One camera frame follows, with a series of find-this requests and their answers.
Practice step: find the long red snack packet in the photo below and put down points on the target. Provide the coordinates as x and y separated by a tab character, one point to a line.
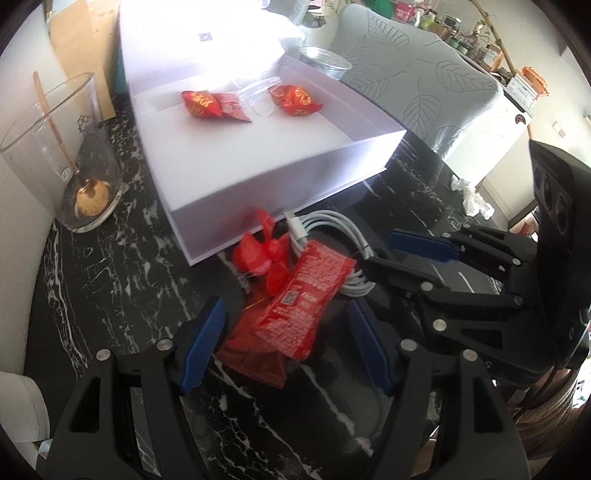
300	300

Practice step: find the crumpled white tissue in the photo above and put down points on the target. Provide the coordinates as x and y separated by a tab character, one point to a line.
473	198

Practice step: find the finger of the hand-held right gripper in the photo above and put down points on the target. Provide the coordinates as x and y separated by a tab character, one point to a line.
420	244
401	274

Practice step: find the brown paper envelope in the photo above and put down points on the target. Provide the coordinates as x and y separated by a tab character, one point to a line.
87	50

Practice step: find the clear plastic bag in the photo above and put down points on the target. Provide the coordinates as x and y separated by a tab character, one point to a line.
256	94

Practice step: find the small red snack packet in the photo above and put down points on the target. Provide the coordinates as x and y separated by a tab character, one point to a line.
233	110

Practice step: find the white gift box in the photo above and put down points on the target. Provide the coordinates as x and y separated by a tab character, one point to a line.
254	161

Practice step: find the white cabinet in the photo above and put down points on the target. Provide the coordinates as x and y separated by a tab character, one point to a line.
498	138

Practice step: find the wooden spoon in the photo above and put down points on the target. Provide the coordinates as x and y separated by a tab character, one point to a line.
92	198

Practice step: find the teal box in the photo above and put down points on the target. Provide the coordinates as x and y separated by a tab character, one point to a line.
119	74

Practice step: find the red plastic fan toy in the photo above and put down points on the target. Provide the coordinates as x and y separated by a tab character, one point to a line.
265	258

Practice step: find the grey leaf-pattern chair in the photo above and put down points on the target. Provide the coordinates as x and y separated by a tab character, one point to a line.
415	83

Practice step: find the white foam board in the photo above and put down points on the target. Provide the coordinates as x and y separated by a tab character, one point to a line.
23	258

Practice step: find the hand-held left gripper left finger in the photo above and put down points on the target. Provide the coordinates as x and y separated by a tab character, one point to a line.
203	341

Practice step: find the orange box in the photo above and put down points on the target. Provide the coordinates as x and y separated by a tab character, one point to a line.
535	83

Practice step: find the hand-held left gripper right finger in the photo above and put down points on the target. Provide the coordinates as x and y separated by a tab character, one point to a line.
371	350

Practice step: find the row of countertop items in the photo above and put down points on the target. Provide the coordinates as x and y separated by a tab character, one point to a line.
443	23

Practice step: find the bamboo stick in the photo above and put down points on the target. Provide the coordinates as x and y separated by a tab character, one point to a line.
496	34

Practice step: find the red gold-print candy packet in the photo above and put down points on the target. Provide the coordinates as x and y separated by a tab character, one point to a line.
201	102
295	99

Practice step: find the clear glass cup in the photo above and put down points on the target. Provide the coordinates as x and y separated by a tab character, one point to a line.
27	152

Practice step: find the small glass bowl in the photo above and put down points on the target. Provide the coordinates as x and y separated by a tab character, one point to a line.
325	62

